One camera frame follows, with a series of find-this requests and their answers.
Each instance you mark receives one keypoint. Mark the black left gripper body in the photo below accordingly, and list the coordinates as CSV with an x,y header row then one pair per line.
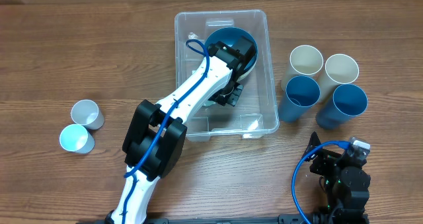
x,y
230,90

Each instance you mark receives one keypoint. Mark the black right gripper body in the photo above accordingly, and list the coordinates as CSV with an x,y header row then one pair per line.
x,y
321,164

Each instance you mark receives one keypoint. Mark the dark blue bowl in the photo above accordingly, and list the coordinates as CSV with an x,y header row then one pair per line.
x,y
229,36

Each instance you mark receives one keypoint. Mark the small light blue cup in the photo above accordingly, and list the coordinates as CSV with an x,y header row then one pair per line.
x,y
76,138

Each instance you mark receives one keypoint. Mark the cream bowl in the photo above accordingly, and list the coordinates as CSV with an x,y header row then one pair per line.
x,y
245,74

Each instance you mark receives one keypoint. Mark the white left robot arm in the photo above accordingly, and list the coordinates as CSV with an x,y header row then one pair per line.
x,y
155,137

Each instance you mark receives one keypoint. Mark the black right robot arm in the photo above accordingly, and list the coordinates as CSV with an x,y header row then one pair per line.
x,y
343,180

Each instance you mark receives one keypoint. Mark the clear plastic storage bin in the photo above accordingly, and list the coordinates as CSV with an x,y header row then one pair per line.
x,y
255,113

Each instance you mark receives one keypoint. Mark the tall blue cup left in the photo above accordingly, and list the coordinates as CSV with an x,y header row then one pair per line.
x,y
300,94

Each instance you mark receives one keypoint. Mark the tall blue cup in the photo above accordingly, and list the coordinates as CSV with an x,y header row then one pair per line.
x,y
347,102
300,94

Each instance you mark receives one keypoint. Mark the tall blue cup right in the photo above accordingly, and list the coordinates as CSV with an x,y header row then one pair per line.
x,y
347,102

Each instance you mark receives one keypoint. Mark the tall cream cup right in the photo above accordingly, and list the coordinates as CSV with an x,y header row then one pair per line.
x,y
340,69

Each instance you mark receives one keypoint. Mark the tall cream cup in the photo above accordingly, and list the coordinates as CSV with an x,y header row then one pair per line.
x,y
340,69
303,60

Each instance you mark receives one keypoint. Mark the tall cream cup left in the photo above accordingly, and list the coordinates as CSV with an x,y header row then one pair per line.
x,y
303,60

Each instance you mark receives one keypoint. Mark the small grey cup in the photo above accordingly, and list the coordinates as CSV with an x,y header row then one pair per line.
x,y
88,114

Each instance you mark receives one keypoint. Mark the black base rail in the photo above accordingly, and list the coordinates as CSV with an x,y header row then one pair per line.
x,y
281,219

